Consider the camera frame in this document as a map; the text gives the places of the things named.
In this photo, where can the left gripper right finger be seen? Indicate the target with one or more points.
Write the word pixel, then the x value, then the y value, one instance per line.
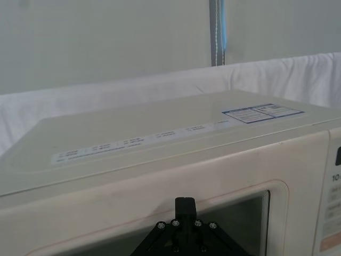
pixel 202 237

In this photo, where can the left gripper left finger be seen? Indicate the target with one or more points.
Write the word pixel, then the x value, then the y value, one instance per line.
pixel 170 237

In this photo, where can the cream microwave oven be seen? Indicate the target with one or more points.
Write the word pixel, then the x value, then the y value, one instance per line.
pixel 160 149

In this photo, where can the oven control panel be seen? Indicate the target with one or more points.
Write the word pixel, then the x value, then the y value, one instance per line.
pixel 331 202

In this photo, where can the white curtain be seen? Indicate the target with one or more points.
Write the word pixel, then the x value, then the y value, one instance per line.
pixel 266 77

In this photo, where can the grey striped post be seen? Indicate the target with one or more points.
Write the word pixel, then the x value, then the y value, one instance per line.
pixel 216 32

